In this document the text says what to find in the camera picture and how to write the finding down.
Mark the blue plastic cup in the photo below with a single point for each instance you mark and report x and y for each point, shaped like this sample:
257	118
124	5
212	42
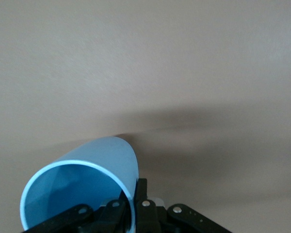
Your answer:
99	155

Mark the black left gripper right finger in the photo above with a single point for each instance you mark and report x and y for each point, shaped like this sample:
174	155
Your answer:
148	218

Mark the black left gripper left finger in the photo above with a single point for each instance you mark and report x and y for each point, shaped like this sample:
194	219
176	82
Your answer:
111	213

